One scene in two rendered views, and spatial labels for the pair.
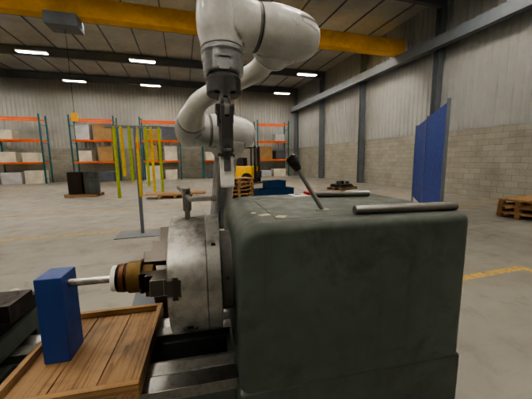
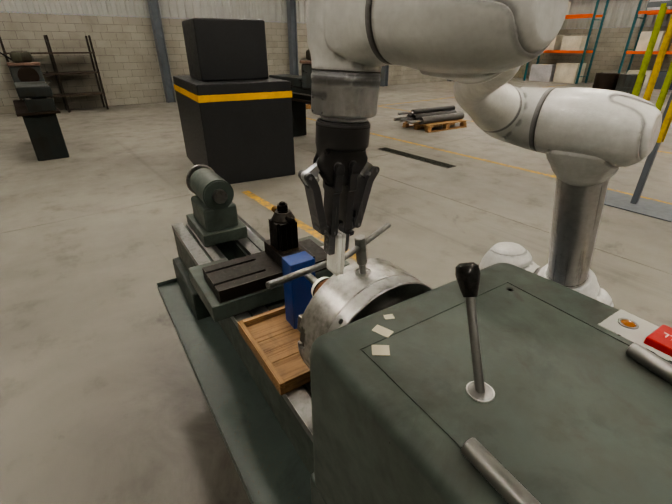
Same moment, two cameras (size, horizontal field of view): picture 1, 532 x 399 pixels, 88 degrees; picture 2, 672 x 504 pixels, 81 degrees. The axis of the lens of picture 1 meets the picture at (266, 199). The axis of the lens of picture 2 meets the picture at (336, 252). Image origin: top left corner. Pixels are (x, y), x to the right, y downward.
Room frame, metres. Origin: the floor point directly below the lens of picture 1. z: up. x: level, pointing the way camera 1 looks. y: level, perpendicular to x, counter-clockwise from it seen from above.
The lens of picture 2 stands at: (0.43, -0.43, 1.65)
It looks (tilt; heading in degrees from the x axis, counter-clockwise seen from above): 28 degrees down; 69
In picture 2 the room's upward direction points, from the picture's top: straight up
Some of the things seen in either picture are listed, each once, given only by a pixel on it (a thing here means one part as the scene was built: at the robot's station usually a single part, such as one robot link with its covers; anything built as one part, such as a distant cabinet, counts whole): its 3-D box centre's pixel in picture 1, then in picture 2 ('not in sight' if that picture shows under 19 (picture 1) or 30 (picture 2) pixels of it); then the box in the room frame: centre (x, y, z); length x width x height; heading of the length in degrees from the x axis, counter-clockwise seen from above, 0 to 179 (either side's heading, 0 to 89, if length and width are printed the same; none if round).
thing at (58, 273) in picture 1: (60, 313); (299, 290); (0.67, 0.54, 1.00); 0.08 x 0.06 x 0.23; 12
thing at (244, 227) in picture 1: (322, 262); (533, 473); (0.85, -0.18, 1.06); 0.59 x 0.48 x 0.39; 102
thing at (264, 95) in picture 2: not in sight; (229, 98); (1.11, 5.77, 0.98); 1.81 x 1.22 x 1.95; 98
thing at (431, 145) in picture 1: (424, 167); not in sight; (6.57, -3.77, 1.18); 4.12 x 0.80 x 2.35; 158
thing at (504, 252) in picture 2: not in sight; (505, 275); (1.36, 0.43, 0.97); 0.18 x 0.16 x 0.22; 114
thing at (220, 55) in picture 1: (222, 65); (344, 96); (0.63, 0.09, 1.59); 0.09 x 0.09 x 0.06
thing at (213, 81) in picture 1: (224, 100); (341, 152); (0.63, 0.09, 1.52); 0.08 x 0.07 x 0.09; 13
